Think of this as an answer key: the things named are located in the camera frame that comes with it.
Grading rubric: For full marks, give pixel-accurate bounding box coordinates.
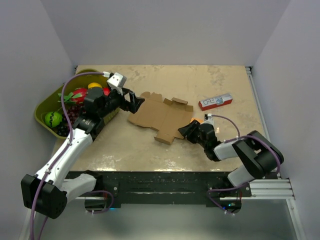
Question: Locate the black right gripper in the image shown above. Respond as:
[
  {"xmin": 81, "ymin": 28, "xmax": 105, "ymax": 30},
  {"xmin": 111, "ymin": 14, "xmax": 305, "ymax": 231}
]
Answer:
[{"xmin": 177, "ymin": 119, "xmax": 207, "ymax": 149}]

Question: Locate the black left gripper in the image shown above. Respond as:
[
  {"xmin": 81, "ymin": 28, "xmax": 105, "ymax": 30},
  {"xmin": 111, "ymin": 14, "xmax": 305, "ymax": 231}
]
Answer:
[{"xmin": 98, "ymin": 86, "xmax": 145, "ymax": 119}]

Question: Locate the brown cardboard paper box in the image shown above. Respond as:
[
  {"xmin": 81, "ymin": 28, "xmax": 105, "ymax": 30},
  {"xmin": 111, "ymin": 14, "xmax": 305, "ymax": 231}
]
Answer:
[{"xmin": 127, "ymin": 91, "xmax": 194, "ymax": 145}]

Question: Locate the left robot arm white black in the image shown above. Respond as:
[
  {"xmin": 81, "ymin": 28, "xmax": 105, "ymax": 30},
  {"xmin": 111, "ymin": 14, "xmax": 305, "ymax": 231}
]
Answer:
[{"xmin": 21, "ymin": 87, "xmax": 145, "ymax": 219}]

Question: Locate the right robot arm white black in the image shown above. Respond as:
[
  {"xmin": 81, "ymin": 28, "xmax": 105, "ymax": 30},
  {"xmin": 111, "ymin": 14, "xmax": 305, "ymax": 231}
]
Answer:
[{"xmin": 178, "ymin": 120, "xmax": 284, "ymax": 197}]

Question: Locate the red silver toothpaste box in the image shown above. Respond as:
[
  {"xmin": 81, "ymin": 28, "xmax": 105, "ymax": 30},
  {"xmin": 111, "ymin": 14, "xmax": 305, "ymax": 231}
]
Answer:
[{"xmin": 198, "ymin": 93, "xmax": 233, "ymax": 111}]

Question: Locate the orange sponge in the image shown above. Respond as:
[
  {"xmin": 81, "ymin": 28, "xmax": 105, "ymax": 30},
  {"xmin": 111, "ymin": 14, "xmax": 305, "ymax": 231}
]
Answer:
[{"xmin": 190, "ymin": 117, "xmax": 204, "ymax": 124}]

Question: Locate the red apple toy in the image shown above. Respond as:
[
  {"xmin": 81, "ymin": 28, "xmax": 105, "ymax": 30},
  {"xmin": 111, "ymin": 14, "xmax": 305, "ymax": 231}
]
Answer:
[{"xmin": 103, "ymin": 87, "xmax": 111, "ymax": 96}]

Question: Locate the yellow lemon toy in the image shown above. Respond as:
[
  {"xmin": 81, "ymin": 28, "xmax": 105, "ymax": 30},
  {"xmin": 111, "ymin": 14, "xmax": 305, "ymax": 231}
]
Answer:
[{"xmin": 87, "ymin": 82, "xmax": 103, "ymax": 89}]

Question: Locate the pink dragon fruit toy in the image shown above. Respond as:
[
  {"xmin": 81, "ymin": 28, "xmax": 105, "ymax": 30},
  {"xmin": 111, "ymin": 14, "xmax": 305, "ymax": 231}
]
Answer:
[{"xmin": 63, "ymin": 88, "xmax": 88, "ymax": 105}]

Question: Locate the purple grape bunch toy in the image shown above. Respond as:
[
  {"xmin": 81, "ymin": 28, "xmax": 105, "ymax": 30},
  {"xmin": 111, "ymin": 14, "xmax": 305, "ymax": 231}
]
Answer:
[{"xmin": 62, "ymin": 104, "xmax": 84, "ymax": 125}]

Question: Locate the dark blue grape bunch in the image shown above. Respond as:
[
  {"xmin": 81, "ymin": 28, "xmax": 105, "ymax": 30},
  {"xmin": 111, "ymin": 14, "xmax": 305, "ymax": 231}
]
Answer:
[{"xmin": 56, "ymin": 123, "xmax": 70, "ymax": 137}]

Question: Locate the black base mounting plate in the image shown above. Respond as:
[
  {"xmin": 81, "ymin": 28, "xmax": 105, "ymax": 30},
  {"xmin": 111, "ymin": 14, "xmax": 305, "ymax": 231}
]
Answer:
[{"xmin": 80, "ymin": 171, "xmax": 252, "ymax": 213}]

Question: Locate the green striped melon toy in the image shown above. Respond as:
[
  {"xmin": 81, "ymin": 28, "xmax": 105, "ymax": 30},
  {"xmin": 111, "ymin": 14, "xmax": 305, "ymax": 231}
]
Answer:
[{"xmin": 44, "ymin": 111, "xmax": 63, "ymax": 128}]

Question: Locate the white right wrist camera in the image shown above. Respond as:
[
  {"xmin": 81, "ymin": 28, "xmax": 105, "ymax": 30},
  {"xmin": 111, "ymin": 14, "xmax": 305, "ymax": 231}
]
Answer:
[{"xmin": 202, "ymin": 113, "xmax": 215, "ymax": 128}]

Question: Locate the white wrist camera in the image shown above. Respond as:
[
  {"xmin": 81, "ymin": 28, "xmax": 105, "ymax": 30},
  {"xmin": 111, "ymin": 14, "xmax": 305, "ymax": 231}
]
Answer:
[
  {"xmin": 202, "ymin": 113, "xmax": 215, "ymax": 128},
  {"xmin": 106, "ymin": 72, "xmax": 127, "ymax": 96}
]

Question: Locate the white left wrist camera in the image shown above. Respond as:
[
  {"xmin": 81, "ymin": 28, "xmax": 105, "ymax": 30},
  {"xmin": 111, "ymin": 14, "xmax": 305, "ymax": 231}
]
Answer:
[{"xmin": 106, "ymin": 72, "xmax": 127, "ymax": 96}]

